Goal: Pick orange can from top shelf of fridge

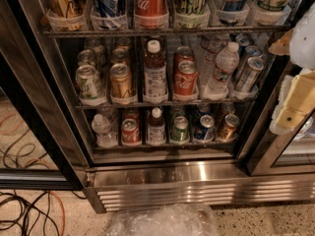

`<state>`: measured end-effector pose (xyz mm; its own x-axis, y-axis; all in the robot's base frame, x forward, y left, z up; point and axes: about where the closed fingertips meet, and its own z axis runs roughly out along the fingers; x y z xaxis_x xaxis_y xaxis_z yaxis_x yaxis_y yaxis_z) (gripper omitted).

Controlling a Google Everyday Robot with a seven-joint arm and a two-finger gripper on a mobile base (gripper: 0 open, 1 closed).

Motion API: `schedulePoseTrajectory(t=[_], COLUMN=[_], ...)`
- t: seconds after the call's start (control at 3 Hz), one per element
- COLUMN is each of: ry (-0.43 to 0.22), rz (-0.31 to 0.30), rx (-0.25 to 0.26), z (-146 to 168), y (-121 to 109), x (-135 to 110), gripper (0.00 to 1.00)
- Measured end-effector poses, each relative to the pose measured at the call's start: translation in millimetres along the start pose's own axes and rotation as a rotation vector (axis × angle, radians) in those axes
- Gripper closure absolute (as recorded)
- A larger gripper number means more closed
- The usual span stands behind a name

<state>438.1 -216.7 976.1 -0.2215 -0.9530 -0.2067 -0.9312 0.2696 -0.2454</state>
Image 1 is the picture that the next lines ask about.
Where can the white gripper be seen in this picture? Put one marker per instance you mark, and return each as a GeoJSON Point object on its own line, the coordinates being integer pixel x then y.
{"type": "Point", "coordinates": [304, 39]}

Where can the silver slim can middle shelf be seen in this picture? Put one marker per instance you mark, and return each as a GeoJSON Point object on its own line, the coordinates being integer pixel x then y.
{"type": "Point", "coordinates": [253, 68]}

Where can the water bottle middle shelf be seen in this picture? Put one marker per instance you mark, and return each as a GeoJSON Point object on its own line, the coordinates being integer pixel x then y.
{"type": "Point", "coordinates": [226, 62]}

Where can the water bottle shelf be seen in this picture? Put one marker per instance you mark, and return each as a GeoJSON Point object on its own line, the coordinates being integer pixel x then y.
{"type": "Point", "coordinates": [105, 136]}
{"type": "Point", "coordinates": [226, 62]}

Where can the gold can bottom shelf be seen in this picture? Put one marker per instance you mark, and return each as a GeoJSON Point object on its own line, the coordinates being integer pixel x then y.
{"type": "Point", "coordinates": [228, 127]}

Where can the gold can shelf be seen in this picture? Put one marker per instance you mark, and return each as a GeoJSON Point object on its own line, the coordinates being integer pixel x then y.
{"type": "Point", "coordinates": [121, 80]}
{"type": "Point", "coordinates": [228, 127]}

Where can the blue can bottom shelf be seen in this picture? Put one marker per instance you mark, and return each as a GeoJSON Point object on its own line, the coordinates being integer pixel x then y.
{"type": "Point", "coordinates": [204, 129]}

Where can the red cola can middle shelf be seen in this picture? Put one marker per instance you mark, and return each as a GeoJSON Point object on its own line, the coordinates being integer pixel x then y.
{"type": "Point", "coordinates": [185, 78]}

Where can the red cola can shelf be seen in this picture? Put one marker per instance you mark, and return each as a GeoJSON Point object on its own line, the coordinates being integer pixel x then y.
{"type": "Point", "coordinates": [149, 12]}
{"type": "Point", "coordinates": [185, 78]}

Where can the green can bottom shelf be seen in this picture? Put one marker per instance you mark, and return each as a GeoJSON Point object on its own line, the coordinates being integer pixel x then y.
{"type": "Point", "coordinates": [179, 130]}

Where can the tea bottle middle shelf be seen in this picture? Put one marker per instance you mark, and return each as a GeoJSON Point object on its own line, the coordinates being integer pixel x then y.
{"type": "Point", "coordinates": [154, 73]}

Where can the tea bottle shelf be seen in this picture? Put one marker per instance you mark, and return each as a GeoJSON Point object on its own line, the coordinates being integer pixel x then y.
{"type": "Point", "coordinates": [156, 128]}
{"type": "Point", "coordinates": [154, 73]}

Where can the tea bottle bottom shelf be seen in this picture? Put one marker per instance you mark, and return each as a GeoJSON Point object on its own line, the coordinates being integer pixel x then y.
{"type": "Point", "coordinates": [156, 128]}

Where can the red cola can top shelf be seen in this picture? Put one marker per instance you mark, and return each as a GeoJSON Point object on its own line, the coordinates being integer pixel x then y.
{"type": "Point", "coordinates": [149, 12]}

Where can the red can bottom shelf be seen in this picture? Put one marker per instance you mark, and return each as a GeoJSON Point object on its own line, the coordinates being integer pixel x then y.
{"type": "Point", "coordinates": [130, 133]}

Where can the gold can middle shelf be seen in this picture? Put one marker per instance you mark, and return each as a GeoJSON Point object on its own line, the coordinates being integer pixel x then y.
{"type": "Point", "coordinates": [121, 80]}

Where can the blue white can top shelf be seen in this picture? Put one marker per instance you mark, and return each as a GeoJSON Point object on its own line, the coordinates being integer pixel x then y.
{"type": "Point", "coordinates": [110, 14]}

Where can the water bottle bottom shelf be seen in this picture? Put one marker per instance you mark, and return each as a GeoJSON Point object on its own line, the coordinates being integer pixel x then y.
{"type": "Point", "coordinates": [105, 136]}

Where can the white green can middle shelf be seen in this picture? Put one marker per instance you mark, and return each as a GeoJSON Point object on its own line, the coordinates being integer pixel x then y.
{"type": "Point", "coordinates": [90, 85]}

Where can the clear plastic bin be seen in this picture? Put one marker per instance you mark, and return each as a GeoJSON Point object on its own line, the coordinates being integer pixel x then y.
{"type": "Point", "coordinates": [173, 220]}

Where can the middle wire shelf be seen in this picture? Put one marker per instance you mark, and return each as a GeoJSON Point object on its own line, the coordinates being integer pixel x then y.
{"type": "Point", "coordinates": [166, 103]}

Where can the wire shelf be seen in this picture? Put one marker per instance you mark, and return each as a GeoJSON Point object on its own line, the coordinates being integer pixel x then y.
{"type": "Point", "coordinates": [147, 32]}
{"type": "Point", "coordinates": [166, 103]}

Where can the top wire shelf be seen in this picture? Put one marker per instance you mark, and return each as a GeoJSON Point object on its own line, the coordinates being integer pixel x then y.
{"type": "Point", "coordinates": [147, 32]}

